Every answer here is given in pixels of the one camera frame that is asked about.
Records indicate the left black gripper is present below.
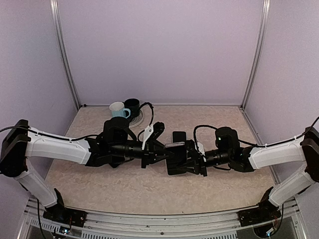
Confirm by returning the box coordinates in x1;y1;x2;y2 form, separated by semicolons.
111;139;174;169

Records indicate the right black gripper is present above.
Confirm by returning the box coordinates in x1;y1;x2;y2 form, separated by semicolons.
177;148;232;176

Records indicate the black phone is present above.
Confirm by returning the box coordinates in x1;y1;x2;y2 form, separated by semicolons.
172;131;187;143

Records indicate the clear phone case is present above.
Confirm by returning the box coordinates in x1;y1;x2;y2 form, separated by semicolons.
164;141;185;148

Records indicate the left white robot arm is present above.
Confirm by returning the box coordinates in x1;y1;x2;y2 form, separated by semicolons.
0;117;174;222

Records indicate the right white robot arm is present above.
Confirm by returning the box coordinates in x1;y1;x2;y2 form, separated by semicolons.
176;126;319;221

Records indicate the grey patterned saucer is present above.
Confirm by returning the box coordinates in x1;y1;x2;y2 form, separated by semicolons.
129;110;144;128

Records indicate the black mug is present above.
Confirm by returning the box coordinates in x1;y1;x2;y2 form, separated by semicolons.
124;98;140;118

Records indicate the light blue mug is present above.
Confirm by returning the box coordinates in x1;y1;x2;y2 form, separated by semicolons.
109;102;131;119

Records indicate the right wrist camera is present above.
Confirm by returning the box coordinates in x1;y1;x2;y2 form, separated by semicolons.
195;141;206;162

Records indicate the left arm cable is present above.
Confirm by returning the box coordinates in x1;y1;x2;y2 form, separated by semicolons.
0;102;154;142

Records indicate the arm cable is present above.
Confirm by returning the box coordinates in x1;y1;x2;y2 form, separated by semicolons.
193;117;319;147
0;102;154;142

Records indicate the front aluminium rail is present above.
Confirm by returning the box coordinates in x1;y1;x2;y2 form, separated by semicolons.
17;196;307;239

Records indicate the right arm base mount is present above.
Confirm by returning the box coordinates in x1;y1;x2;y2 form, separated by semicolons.
237;187;281;227

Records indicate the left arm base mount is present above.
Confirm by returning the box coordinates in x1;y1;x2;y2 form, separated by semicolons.
43;188;87;228

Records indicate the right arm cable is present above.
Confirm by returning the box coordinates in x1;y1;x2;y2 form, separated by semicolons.
193;117;319;147

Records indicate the left aluminium frame post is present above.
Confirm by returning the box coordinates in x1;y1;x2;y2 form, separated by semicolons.
50;0;81;110

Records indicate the aluminium frame post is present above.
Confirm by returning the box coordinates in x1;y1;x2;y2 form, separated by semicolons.
50;0;81;110
241;0;271;111

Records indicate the right aluminium frame post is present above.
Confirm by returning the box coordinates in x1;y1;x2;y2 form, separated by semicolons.
241;0;271;111

